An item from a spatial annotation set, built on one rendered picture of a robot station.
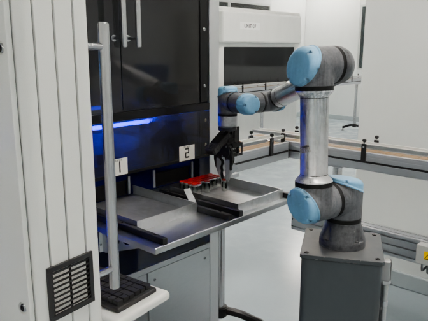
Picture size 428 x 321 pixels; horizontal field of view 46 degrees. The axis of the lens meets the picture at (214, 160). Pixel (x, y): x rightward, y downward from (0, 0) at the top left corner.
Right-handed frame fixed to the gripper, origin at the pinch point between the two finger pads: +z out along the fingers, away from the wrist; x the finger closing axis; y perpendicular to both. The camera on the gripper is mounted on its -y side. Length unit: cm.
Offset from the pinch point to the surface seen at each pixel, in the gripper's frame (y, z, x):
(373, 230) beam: 87, 39, -23
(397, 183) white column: 146, 29, -9
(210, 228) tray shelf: -34.1, 5.6, -24.9
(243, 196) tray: -0.7, 5.1, -10.7
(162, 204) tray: -28.5, 5.1, 4.0
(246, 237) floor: 146, 93, 106
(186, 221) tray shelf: -34.7, 5.4, -14.7
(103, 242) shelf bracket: -47, 17, 14
